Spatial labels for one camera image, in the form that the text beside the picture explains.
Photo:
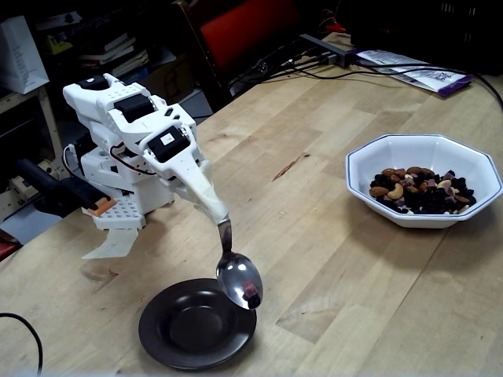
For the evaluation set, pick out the brown cardboard box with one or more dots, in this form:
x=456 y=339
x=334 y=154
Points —
x=173 y=82

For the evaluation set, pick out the white paper bag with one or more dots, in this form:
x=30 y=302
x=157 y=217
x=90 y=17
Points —
x=19 y=59

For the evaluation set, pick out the black plastic crate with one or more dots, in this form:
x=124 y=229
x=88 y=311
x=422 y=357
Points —
x=432 y=23

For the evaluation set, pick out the grey usb hub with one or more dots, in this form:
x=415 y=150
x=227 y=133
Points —
x=334 y=53

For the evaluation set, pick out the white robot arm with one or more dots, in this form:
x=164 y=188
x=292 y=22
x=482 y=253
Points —
x=98 y=102

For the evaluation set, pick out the bent metal spoon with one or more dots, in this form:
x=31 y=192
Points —
x=236 y=275

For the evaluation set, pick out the single dark raisin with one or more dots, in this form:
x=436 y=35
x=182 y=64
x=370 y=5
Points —
x=253 y=301

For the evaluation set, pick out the white octagonal bowl blue rim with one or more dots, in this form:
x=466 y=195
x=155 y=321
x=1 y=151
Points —
x=393 y=157

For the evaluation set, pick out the paper pamphlet with purple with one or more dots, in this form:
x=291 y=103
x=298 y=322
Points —
x=432 y=76

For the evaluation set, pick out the white paged book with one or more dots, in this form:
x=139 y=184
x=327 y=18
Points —
x=125 y=64

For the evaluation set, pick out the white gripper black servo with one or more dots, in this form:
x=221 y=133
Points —
x=185 y=170

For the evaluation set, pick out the dark cover book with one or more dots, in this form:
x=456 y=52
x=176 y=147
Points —
x=106 y=45

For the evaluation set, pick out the black clamp orange pad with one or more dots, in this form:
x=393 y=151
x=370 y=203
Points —
x=59 y=192

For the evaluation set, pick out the beige masking tape strip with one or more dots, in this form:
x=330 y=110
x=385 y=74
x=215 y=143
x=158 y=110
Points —
x=114 y=245

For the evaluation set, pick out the trail mix nuts and raisins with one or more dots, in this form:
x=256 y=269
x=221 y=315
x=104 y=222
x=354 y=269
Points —
x=424 y=196

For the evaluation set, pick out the red chair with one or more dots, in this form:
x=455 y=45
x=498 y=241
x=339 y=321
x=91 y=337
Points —
x=243 y=35

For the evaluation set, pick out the purple dried fruit piece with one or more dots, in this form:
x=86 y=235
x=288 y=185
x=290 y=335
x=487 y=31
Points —
x=249 y=288

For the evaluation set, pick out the yellow small box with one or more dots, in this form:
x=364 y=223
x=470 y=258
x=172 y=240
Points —
x=59 y=42

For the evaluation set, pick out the dark brown plate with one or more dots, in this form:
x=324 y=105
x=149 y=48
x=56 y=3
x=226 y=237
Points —
x=188 y=334

